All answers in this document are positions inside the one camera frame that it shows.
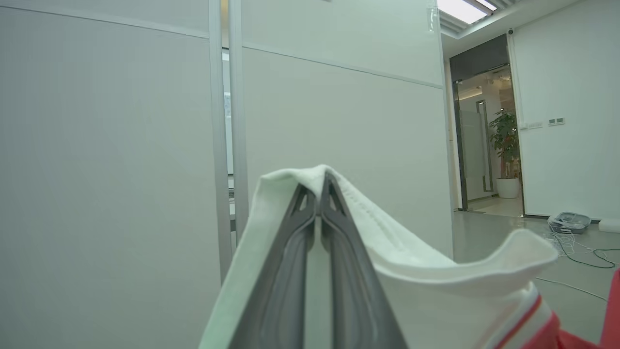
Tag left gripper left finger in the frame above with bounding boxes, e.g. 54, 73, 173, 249
228, 183, 318, 349

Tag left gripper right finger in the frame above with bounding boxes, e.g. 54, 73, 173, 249
320, 171, 410, 349

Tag red shorts with white stripes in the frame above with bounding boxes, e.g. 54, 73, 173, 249
199, 165, 620, 349

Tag green potted plant white pot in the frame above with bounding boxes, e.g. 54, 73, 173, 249
488, 109, 522, 199

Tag ceiling light panel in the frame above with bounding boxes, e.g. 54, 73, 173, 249
436, 0, 499, 25

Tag long metal door handle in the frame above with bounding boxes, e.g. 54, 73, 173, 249
477, 99, 494, 192

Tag white floor cable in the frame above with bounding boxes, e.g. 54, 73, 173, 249
535, 232, 611, 303

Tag grey box with cables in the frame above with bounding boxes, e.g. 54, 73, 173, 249
547, 212, 592, 235

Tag black floor cable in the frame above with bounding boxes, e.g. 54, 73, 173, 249
562, 241, 620, 270

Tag glass door dark frame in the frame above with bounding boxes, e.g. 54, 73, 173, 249
449, 34, 525, 211

